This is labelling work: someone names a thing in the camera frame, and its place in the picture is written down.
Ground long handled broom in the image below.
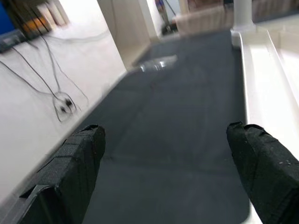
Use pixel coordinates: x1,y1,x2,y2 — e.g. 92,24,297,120
155,0,177,33

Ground black wall power plug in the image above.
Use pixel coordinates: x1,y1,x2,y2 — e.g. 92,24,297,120
59,99,74,112

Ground black set-top box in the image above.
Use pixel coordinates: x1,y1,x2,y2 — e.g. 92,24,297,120
0,30,26,53

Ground white plastic table leg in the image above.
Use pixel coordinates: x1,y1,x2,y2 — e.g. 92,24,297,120
232,0,255,30

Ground thin black floor cable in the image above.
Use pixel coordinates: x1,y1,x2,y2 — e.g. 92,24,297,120
0,35,89,123
46,30,108,44

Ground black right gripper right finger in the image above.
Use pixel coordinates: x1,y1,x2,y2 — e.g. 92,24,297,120
226,120,299,224

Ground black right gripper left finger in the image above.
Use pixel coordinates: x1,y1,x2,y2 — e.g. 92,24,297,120
4,124,106,224

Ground patterned cloth covered bench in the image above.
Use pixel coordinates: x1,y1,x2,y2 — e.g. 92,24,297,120
172,6,234,35

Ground blue plastic box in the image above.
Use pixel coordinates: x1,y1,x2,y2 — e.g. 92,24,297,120
0,2,17,35

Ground black tablecloth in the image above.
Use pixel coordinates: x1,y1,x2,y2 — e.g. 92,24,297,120
70,29,250,224

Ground white plastic table top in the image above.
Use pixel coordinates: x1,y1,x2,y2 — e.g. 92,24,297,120
230,24,299,224

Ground black wifi router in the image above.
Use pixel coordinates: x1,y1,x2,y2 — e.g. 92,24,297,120
14,0,53,39

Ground crumpled clear tape piece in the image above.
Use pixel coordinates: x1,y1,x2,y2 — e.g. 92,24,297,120
137,55,178,72

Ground white wrapped bundle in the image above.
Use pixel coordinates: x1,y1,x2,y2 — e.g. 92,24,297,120
49,2,68,26
37,3,57,28

